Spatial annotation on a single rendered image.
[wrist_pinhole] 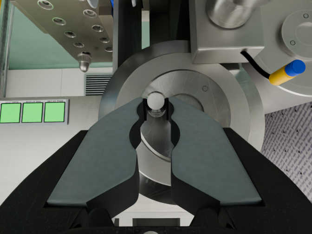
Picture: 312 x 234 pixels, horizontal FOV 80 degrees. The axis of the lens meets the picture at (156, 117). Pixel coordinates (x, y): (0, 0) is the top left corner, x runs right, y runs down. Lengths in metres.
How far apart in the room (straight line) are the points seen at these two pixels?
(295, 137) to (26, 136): 0.59
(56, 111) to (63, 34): 0.20
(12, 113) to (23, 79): 3.10
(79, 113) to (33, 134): 0.13
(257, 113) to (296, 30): 0.09
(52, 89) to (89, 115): 2.89
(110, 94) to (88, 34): 0.31
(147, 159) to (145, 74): 0.07
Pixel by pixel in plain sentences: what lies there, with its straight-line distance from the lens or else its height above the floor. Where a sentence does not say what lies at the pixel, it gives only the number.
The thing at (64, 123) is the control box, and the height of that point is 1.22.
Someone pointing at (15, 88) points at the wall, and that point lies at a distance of 3.75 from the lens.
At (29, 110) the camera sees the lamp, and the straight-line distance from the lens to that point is 0.60.
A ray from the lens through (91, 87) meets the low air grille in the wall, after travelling 3.13.
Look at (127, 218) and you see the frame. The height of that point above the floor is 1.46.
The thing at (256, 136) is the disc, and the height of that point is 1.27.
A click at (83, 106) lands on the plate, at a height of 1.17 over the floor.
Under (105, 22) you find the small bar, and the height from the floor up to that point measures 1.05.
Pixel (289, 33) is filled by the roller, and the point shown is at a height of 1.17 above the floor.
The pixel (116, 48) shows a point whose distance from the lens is 0.20.
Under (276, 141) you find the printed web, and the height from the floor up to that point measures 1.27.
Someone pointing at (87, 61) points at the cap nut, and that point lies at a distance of 0.56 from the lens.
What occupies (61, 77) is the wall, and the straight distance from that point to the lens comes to 3.40.
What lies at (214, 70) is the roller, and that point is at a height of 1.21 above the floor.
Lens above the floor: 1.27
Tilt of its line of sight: 8 degrees down
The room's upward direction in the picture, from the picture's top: 179 degrees clockwise
